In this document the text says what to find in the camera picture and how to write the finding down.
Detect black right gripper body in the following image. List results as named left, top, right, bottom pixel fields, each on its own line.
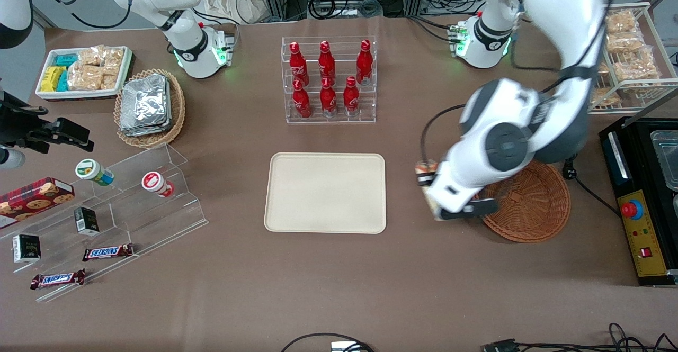
left=0, top=93, right=55, bottom=152

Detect clear sandwich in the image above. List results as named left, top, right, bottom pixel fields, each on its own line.
left=415, top=159, right=444, bottom=221

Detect white snack tray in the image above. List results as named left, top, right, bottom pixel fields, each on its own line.
left=35, top=46, right=133, bottom=100

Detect brown wicker basket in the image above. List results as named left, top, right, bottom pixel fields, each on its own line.
left=474, top=159, right=572, bottom=244

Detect foil wrapped sandwich pack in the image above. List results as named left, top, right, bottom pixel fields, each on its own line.
left=121, top=74, right=171, bottom=130
left=119, top=85, right=173, bottom=137

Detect cream plastic tray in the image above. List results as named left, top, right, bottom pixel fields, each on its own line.
left=264, top=152, right=387, bottom=234

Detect light wicker basket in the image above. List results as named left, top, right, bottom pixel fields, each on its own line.
left=114, top=69, right=186, bottom=149

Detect green lidded yogurt cup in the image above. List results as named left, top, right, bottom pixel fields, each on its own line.
left=75, top=158, right=114, bottom=186

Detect yellow snack pack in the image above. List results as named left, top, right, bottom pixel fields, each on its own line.
left=41, top=66, right=65, bottom=92

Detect red tartan cookie box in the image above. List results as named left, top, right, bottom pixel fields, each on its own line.
left=0, top=177, right=75, bottom=229

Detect black tea box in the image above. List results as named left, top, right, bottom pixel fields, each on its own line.
left=74, top=207, right=100, bottom=236
left=12, top=234, right=41, bottom=264

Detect red lidded yogurt cup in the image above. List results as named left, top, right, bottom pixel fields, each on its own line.
left=141, top=171, right=175, bottom=198

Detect clear acrylic bottle rack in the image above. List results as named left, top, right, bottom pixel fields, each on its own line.
left=281, top=36, right=378, bottom=125

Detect clear acrylic tiered stand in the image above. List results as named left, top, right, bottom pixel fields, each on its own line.
left=0, top=143, right=209, bottom=303

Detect red cola bottle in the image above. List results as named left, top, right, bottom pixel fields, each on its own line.
left=319, top=76, right=338, bottom=117
left=356, top=39, right=373, bottom=85
left=292, top=79, right=312, bottom=119
left=289, top=41, right=309, bottom=85
left=343, top=76, right=361, bottom=115
left=318, top=40, right=336, bottom=83

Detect Snickers chocolate bar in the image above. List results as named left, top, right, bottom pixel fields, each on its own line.
left=82, top=243, right=134, bottom=262
left=30, top=269, right=86, bottom=290

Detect black machine with yellow panel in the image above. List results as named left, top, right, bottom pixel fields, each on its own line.
left=600, top=116, right=678, bottom=287

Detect clear pastry bag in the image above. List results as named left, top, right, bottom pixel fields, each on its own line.
left=612, top=49, right=661, bottom=81
left=590, top=86, right=621, bottom=109
left=606, top=31, right=645, bottom=54
left=605, top=10, right=638, bottom=34

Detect clear plastic container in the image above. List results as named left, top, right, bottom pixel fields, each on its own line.
left=650, top=130, right=678, bottom=192

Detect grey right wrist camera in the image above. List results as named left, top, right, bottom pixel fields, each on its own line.
left=0, top=148, right=25, bottom=170

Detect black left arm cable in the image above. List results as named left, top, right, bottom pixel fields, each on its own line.
left=421, top=103, right=469, bottom=165

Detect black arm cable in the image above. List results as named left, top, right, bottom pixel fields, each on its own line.
left=32, top=0, right=134, bottom=31
left=421, top=103, right=469, bottom=165

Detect black power cable with plug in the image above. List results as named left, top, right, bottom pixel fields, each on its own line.
left=561, top=156, right=621, bottom=219

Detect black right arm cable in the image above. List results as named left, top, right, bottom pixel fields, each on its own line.
left=32, top=0, right=134, bottom=31

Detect black cable connector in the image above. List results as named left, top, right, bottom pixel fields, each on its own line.
left=482, top=338, right=521, bottom=352

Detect black looped cable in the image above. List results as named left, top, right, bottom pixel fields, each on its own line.
left=281, top=332, right=374, bottom=352

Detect black tangled cables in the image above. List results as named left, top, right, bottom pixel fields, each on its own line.
left=516, top=322, right=678, bottom=352

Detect white wire rack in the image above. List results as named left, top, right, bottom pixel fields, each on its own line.
left=587, top=2, right=678, bottom=115

